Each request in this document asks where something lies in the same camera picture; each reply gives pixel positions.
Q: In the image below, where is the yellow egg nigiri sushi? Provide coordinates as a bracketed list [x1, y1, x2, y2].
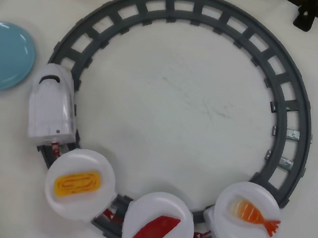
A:
[52, 168, 104, 204]

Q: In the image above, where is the silver tape piece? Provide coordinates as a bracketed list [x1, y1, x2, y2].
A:
[285, 128, 301, 143]
[277, 156, 295, 172]

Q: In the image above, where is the orange shrimp nigiri sushi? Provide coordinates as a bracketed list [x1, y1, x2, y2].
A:
[224, 195, 284, 238]

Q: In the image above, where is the blue round ceramic dish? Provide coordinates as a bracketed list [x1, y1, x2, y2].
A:
[0, 20, 41, 97]

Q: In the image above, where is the red tuna nigiri sushi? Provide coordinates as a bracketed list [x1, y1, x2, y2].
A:
[129, 210, 182, 238]

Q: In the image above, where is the white toy train wagon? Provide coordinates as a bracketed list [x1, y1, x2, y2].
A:
[199, 206, 233, 238]

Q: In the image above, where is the grey circular toy train track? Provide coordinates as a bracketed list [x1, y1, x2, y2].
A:
[22, 0, 318, 238]

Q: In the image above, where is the red train coupler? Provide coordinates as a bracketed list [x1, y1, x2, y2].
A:
[101, 207, 127, 226]
[48, 141, 65, 160]
[192, 229, 212, 238]

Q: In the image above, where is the black metal bracket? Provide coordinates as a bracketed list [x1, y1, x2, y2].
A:
[292, 0, 318, 33]

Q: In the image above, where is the white Shinkansen toy locomotive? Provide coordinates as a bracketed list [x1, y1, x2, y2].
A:
[22, 61, 86, 152]

